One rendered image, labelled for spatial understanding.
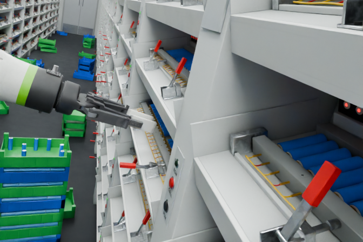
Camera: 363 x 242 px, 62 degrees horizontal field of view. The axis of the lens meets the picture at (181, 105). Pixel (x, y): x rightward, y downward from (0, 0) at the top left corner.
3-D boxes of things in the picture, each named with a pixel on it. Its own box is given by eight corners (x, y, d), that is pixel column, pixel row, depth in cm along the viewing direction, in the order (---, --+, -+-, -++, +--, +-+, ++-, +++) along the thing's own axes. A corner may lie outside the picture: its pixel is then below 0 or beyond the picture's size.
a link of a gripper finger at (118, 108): (81, 109, 72) (80, 107, 73) (124, 120, 78) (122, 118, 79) (87, 95, 71) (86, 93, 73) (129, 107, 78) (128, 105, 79)
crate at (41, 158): (-2, 167, 135) (-1, 151, 132) (3, 146, 152) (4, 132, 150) (69, 167, 148) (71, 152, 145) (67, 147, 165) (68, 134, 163)
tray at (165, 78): (179, 153, 51) (170, 74, 46) (136, 71, 106) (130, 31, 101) (286, 129, 55) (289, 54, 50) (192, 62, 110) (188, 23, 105)
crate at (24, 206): (-5, 213, 141) (-4, 198, 139) (0, 188, 159) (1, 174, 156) (64, 208, 154) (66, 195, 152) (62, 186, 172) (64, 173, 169)
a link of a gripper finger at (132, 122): (123, 115, 73) (125, 120, 70) (142, 121, 75) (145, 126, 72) (121, 120, 73) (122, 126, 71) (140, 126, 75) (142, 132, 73)
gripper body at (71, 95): (62, 85, 64) (105, 99, 68) (65, 75, 72) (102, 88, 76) (51, 116, 66) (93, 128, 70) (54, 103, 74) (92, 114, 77)
